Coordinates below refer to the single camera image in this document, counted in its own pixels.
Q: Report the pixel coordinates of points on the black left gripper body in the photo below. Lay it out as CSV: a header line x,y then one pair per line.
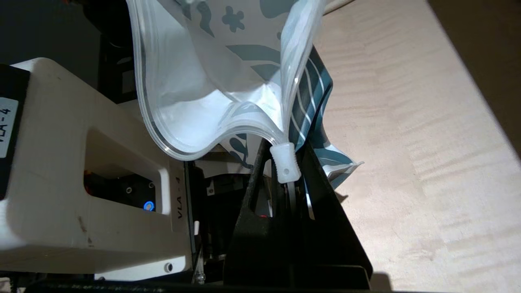
x,y
116,61

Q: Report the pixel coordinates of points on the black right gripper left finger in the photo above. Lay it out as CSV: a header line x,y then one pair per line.
x,y
244,244

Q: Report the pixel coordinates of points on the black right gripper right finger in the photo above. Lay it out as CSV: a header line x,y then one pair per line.
x,y
325,236

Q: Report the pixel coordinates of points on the white leaf-print plastic bag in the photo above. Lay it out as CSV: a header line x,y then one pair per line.
x,y
195,81

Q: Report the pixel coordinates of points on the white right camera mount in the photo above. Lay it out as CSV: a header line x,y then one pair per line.
x,y
61,142

